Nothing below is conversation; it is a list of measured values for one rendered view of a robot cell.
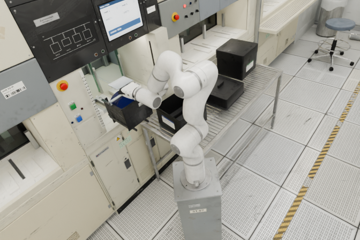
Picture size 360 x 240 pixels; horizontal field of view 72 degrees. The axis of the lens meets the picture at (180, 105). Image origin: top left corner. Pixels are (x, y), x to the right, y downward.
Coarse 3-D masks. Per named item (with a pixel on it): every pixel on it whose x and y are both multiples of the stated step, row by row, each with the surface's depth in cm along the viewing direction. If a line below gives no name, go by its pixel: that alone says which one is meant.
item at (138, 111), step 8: (120, 80) 154; (128, 80) 153; (120, 96) 154; (112, 104) 152; (128, 104) 150; (136, 104) 154; (112, 112) 159; (120, 112) 150; (128, 112) 151; (136, 112) 156; (144, 112) 162; (152, 112) 168; (112, 120) 170; (120, 120) 157; (128, 120) 153; (136, 120) 159; (144, 120) 170; (128, 128) 156
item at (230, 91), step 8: (216, 80) 215; (224, 80) 214; (232, 80) 212; (216, 88) 206; (224, 88) 204; (232, 88) 203; (240, 88) 206; (208, 96) 203; (216, 96) 198; (224, 96) 196; (232, 96) 199; (216, 104) 202; (224, 104) 196
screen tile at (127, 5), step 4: (124, 4) 153; (128, 4) 155; (132, 4) 157; (136, 4) 159; (124, 8) 154; (128, 8) 156; (136, 8) 160; (132, 12) 159; (136, 12) 161; (124, 16) 156; (128, 16) 158; (132, 16) 160; (136, 16) 162
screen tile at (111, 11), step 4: (112, 8) 148; (104, 12) 145; (108, 12) 146; (112, 12) 149; (116, 12) 151; (120, 12) 152; (104, 16) 146; (108, 16) 147; (120, 16) 153; (112, 20) 150; (116, 20) 152; (120, 20) 154; (108, 24) 149; (112, 24) 151; (116, 24) 153; (108, 28) 150
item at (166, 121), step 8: (176, 96) 198; (168, 104) 195; (176, 104) 202; (160, 112) 184; (168, 112) 199; (176, 112) 202; (160, 120) 191; (168, 120) 180; (176, 120) 171; (184, 120) 172; (168, 128) 187; (176, 128) 177
